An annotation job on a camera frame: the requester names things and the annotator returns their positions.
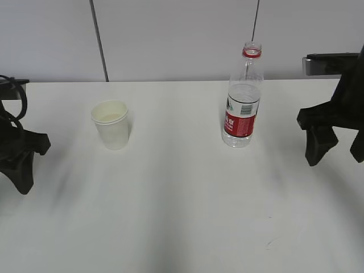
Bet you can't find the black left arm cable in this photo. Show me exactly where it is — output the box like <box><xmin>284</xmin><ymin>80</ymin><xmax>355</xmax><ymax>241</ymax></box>
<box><xmin>0</xmin><ymin>75</ymin><xmax>28</xmax><ymax>129</ymax></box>

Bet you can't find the clear water bottle red label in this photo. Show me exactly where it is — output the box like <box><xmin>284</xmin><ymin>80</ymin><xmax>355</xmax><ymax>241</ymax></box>
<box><xmin>222</xmin><ymin>42</ymin><xmax>264</xmax><ymax>148</ymax></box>

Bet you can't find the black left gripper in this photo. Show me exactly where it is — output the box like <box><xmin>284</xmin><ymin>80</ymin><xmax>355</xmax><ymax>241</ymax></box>
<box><xmin>1</xmin><ymin>113</ymin><xmax>51</xmax><ymax>195</ymax></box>

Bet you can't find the white paper cup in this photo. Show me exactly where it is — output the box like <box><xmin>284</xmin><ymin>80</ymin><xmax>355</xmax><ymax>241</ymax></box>
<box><xmin>91</xmin><ymin>100</ymin><xmax>129</xmax><ymax>150</ymax></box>

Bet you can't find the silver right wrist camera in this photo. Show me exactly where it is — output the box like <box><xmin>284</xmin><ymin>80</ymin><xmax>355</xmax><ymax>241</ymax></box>
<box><xmin>302</xmin><ymin>53</ymin><xmax>359</xmax><ymax>76</ymax></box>

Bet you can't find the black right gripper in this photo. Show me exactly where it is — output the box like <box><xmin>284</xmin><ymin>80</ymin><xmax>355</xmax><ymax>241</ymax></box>
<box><xmin>297</xmin><ymin>51</ymin><xmax>364</xmax><ymax>167</ymax></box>

